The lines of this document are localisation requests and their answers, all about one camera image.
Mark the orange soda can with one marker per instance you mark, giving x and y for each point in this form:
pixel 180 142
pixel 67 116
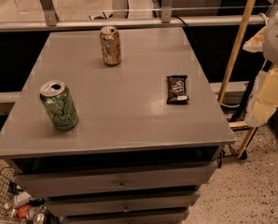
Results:
pixel 110 44

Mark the grey drawer cabinet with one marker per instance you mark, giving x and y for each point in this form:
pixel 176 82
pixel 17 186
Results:
pixel 131 158

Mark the orange object in basket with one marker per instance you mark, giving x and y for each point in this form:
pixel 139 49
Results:
pixel 23 210

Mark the black wire basket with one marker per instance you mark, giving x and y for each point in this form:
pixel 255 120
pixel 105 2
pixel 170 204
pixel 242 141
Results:
pixel 8 189

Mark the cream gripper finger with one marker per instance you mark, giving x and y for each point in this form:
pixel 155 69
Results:
pixel 255 43
pixel 264 98

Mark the green soda can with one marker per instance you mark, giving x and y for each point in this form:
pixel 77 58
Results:
pixel 58 102

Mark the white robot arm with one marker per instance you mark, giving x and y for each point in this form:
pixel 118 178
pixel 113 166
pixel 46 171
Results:
pixel 270 42

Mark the yellow wooden pole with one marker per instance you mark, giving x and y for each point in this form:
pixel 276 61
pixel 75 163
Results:
pixel 236 47

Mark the grey metal railing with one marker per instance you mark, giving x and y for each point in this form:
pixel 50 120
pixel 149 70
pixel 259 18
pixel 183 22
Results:
pixel 70 15

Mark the black snack bar wrapper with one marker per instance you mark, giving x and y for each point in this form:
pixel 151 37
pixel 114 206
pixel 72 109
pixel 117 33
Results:
pixel 177 90

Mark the white bottle in basket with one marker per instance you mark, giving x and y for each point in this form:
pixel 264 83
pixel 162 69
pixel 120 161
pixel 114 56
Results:
pixel 18 200

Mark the silver can in basket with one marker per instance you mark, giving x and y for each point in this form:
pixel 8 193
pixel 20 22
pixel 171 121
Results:
pixel 40 218

